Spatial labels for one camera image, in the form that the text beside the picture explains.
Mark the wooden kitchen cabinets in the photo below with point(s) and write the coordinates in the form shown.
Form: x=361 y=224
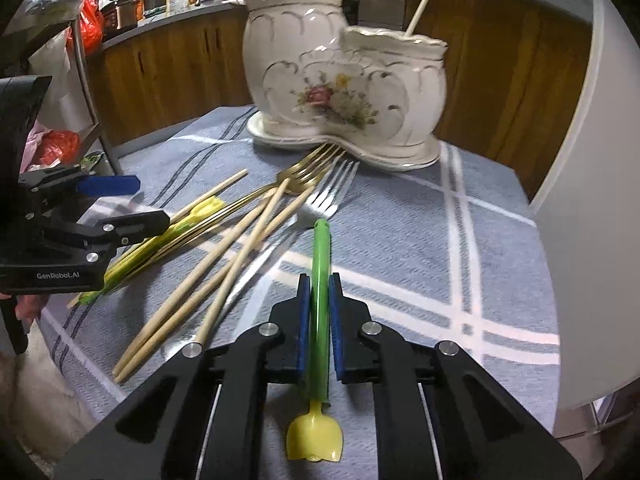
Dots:
x=175 y=60

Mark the grey plaid tablecloth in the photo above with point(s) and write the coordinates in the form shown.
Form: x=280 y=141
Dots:
x=400 y=240

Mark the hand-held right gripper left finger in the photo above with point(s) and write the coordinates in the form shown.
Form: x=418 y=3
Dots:
x=303 y=330

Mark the silver fork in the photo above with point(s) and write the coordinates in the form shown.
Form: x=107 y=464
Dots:
x=330 y=195

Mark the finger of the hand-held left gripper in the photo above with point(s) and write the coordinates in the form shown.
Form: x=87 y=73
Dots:
x=140 y=222
x=112 y=185

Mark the red plastic bag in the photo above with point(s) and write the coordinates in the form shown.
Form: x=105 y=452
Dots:
x=90 y=25
x=57 y=147

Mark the dark red rice cooker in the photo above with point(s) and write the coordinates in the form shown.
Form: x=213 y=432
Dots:
x=120 y=12

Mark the yellow-green tulip spoon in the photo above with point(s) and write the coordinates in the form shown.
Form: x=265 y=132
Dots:
x=200 y=208

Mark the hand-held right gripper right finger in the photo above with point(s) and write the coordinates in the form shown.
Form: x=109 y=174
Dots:
x=336 y=335

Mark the person's left hand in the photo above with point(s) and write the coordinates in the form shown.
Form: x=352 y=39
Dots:
x=32 y=307

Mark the metal rack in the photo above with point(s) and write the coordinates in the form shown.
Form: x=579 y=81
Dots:
x=82 y=75

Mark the white plastic bag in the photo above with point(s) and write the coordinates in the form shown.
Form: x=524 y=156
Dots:
x=55 y=85

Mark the green spoon with yellow tulip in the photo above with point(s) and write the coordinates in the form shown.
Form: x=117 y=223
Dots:
x=320 y=260

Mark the yellow food packet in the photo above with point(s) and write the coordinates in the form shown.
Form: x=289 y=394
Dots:
x=176 y=1

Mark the gold fork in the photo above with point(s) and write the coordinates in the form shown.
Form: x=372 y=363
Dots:
x=300 y=177

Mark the floral ceramic utensil holder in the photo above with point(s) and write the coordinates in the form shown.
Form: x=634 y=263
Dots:
x=300 y=60

